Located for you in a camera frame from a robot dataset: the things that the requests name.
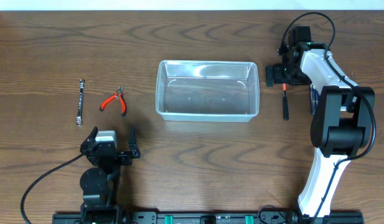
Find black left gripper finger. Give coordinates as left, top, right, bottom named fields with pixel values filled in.
left=128, top=126, right=139, bottom=152
left=82, top=126, right=98, bottom=146

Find claw hammer orange black handle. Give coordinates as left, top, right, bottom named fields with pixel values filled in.
left=283, top=83, right=289, bottom=121

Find blue precision screwdriver set case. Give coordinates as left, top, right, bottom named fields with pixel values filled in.
left=309, top=84, right=320, bottom=115

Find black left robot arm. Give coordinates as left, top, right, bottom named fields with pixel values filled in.
left=79, top=127, right=141, bottom=224

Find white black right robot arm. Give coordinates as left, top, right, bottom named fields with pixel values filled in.
left=266, top=26, right=375, bottom=223

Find clear plastic container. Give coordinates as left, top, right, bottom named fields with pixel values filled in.
left=155, top=60, right=260, bottom=123

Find silver combination wrench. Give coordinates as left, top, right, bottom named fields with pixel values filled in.
left=76, top=80, right=85, bottom=127

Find red handled cutting pliers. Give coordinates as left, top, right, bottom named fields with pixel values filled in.
left=99, top=86, right=127, bottom=116

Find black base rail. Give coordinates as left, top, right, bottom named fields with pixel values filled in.
left=52, top=208, right=365, bottom=224

